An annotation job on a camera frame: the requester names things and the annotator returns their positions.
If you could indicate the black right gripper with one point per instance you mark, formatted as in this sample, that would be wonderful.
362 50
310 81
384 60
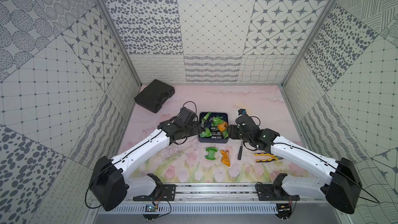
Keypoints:
232 129

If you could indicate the black plastic tool case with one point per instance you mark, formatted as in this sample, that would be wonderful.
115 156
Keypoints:
154 95

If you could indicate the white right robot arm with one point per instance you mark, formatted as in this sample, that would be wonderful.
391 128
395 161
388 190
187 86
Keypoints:
336 181

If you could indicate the green cookie packet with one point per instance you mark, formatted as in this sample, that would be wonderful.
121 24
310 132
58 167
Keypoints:
211 153

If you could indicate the orange cookie packet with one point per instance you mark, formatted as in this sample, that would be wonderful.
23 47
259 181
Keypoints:
225 158

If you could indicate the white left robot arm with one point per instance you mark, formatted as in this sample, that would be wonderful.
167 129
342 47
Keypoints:
111 182

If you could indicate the black handled hammer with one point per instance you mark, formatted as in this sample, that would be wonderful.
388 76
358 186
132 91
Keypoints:
240 151

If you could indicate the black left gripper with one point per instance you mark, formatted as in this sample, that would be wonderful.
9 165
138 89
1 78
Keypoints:
193 129

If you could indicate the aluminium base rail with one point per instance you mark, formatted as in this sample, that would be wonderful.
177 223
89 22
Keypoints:
236 191

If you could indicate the yellow black pliers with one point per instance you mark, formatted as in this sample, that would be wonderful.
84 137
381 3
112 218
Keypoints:
262 157

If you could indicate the dark blue storage box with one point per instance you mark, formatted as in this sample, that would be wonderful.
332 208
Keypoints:
213 127

